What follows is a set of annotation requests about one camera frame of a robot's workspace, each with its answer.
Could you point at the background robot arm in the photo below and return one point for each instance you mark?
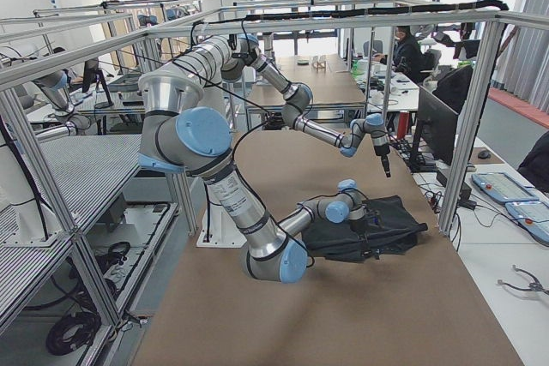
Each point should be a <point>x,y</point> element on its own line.
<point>71,122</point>

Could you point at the seated person at desk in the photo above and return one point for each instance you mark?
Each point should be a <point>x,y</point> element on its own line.
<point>407,56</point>

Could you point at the blue grey teach pendant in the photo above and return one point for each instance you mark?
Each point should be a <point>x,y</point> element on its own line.
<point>502,188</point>

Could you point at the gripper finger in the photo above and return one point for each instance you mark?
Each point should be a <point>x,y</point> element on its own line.
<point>389,168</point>
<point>385,169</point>

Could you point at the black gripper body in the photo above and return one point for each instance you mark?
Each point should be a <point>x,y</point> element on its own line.
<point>381,151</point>

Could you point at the aluminium cage frame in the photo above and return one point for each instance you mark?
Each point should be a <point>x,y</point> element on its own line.
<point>44,220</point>

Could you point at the black monitor on desk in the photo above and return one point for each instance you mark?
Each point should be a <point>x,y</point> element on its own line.
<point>436,125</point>

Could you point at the red bottle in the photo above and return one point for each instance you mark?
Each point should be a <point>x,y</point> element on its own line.
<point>402,126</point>

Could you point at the black printed t-shirt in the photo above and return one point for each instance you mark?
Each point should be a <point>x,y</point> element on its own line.
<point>386,229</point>

